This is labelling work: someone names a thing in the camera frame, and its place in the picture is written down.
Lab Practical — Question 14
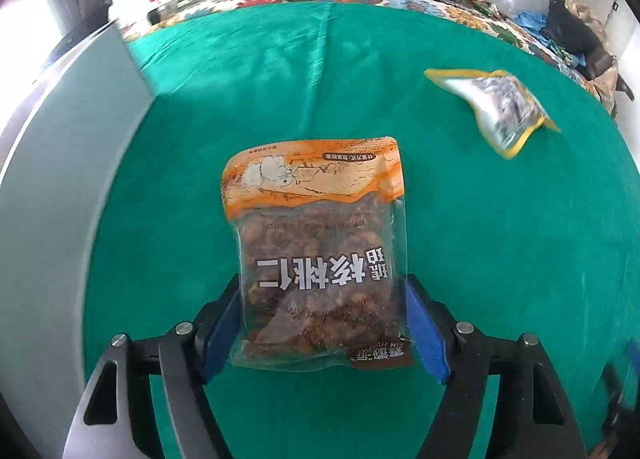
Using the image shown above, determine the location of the blue cloth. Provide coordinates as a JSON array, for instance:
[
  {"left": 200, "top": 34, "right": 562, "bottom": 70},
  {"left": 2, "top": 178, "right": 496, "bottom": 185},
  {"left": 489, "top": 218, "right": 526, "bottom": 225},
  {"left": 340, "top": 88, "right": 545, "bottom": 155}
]
[{"left": 514, "top": 11, "right": 552, "bottom": 36}]

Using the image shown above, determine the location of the dark brown chair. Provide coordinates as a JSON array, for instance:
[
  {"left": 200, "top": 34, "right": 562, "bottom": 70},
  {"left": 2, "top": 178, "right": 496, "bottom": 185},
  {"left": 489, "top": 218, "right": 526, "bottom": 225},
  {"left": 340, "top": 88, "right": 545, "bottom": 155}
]
[{"left": 584, "top": 51, "right": 637, "bottom": 106}]

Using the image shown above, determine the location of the orange brown walnut packet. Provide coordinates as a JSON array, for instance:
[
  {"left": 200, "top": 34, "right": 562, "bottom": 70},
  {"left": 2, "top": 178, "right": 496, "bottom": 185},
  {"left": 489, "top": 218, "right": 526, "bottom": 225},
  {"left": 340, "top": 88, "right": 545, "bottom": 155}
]
[{"left": 220, "top": 136, "right": 416, "bottom": 370}]

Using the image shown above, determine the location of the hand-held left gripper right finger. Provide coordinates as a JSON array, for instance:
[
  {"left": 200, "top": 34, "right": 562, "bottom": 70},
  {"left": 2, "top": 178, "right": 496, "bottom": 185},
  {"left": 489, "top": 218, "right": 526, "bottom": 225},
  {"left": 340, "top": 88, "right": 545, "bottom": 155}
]
[{"left": 404, "top": 273, "right": 588, "bottom": 459}]

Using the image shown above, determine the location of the silver yellow-edged snack packet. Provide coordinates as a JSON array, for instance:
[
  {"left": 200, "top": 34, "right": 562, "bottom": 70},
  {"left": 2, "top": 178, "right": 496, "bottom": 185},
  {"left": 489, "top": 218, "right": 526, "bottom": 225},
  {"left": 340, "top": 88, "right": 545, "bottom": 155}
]
[{"left": 424, "top": 69, "right": 562, "bottom": 160}]

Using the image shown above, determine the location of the white cardboard box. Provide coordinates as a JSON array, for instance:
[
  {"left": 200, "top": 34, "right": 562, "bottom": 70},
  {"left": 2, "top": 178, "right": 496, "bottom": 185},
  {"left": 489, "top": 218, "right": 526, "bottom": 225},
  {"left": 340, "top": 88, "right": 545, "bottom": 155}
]
[{"left": 0, "top": 19, "right": 156, "bottom": 440}]

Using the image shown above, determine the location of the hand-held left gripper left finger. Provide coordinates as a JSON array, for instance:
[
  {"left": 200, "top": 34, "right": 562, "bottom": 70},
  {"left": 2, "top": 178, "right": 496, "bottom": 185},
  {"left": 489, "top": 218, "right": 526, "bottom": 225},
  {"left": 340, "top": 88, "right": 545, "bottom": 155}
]
[{"left": 62, "top": 273, "right": 241, "bottom": 459}]

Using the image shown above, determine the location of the beige clothing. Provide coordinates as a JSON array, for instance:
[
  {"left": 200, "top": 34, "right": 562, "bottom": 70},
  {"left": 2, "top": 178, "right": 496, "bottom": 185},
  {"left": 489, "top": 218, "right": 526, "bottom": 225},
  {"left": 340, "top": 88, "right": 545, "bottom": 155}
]
[{"left": 564, "top": 0, "right": 622, "bottom": 116}]

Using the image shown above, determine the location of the green patterned cloth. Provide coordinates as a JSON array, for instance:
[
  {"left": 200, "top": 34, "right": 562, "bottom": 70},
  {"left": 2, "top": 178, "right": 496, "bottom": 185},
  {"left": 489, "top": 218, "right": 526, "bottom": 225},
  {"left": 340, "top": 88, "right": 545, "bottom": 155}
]
[{"left": 82, "top": 1, "right": 640, "bottom": 459}]

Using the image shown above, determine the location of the black bag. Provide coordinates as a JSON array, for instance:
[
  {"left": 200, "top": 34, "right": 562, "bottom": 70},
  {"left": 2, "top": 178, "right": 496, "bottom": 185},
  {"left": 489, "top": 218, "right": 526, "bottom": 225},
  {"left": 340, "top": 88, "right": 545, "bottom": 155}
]
[{"left": 542, "top": 0, "right": 602, "bottom": 58}]

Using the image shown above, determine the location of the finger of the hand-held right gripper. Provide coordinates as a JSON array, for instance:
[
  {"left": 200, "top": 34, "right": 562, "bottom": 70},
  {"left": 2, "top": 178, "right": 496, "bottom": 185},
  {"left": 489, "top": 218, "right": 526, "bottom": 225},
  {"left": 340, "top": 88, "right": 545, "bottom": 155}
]
[{"left": 600, "top": 341, "right": 640, "bottom": 440}]

